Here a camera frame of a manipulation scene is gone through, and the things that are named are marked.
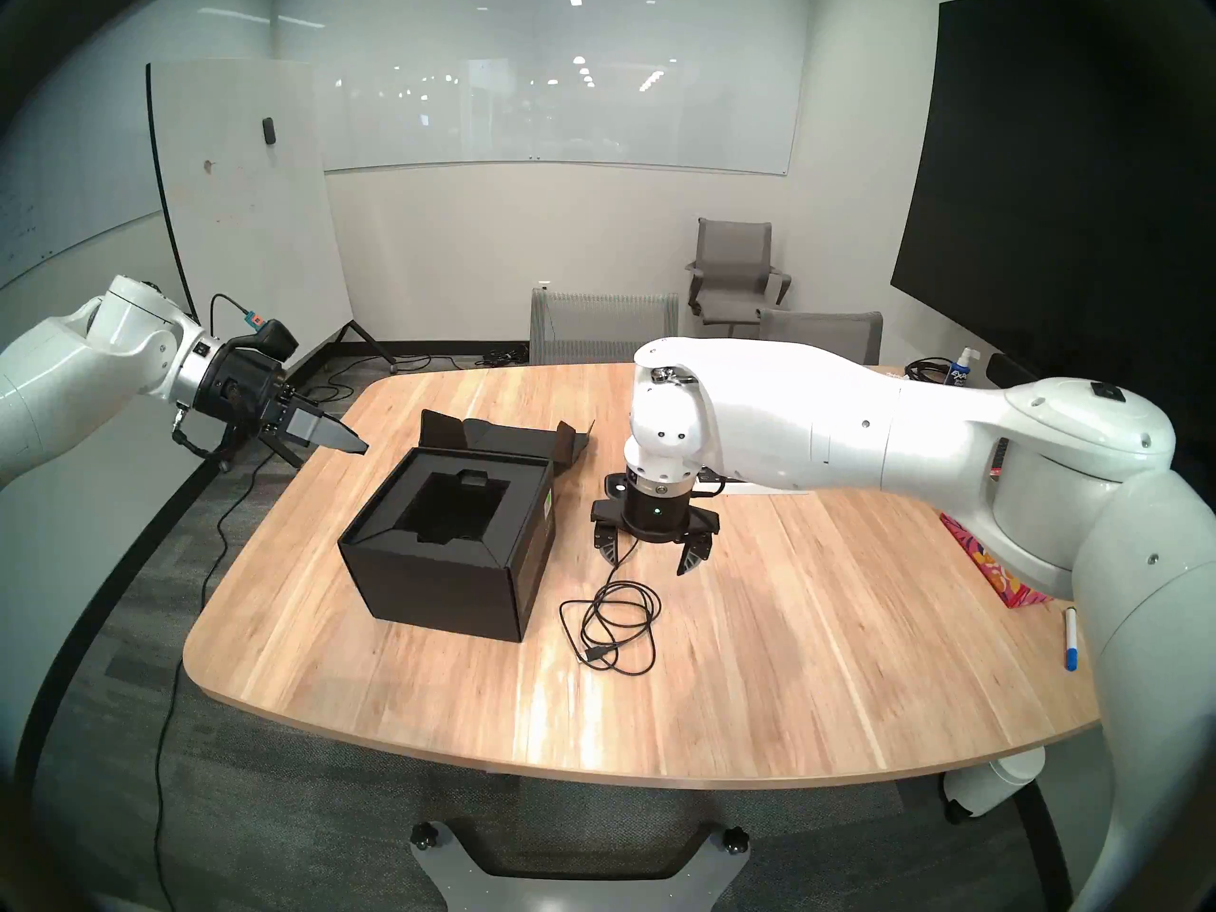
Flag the black wired computer mouse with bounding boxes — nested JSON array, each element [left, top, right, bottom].
[[559, 540, 662, 676]]

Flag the grey ribbed mesh chair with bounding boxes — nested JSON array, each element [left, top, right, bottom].
[[528, 288, 680, 365]]

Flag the large black wall screen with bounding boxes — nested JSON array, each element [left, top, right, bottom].
[[890, 0, 1216, 503]]

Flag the white freestanding whiteboard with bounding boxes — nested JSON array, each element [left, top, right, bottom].
[[145, 60, 395, 474]]

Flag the black hanging cable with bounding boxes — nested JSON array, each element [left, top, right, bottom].
[[152, 454, 262, 912]]

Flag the wall-mounted glass whiteboard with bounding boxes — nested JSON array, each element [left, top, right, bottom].
[[275, 0, 808, 178]]

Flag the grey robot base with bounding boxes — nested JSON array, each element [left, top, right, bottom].
[[408, 820, 751, 912]]

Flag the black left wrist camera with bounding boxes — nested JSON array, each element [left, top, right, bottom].
[[228, 319, 300, 363]]

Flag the grey office chair with armrests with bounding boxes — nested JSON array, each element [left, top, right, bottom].
[[684, 218, 792, 341]]

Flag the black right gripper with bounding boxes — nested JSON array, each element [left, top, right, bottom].
[[591, 473, 721, 579]]

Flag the colourful floral tissue box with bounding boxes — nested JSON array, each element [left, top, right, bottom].
[[940, 511, 1054, 607]]

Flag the glass whiteboard with blue writing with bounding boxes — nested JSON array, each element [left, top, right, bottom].
[[0, 0, 162, 294]]

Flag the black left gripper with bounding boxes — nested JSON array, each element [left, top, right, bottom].
[[201, 338, 371, 459]]

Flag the black cardboard box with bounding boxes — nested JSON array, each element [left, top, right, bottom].
[[337, 408, 596, 644]]

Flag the black floor cables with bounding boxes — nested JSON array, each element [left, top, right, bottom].
[[275, 345, 528, 417]]

